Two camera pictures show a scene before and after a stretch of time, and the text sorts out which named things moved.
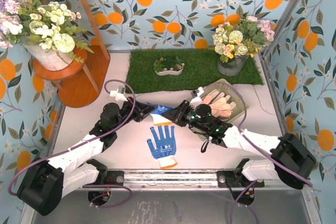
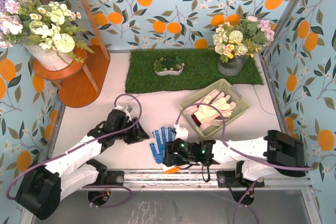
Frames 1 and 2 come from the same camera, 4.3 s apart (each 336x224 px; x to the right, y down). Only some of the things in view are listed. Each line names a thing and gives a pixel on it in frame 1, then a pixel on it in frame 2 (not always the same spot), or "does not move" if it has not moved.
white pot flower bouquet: x=50 y=32 does not move
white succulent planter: x=170 y=65 does not move
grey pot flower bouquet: x=234 y=43 does not move
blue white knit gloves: x=157 y=118 to x=160 y=137
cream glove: x=220 y=106 does not move
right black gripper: x=181 y=113 to x=168 y=154
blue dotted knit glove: x=165 y=146 to x=170 y=170
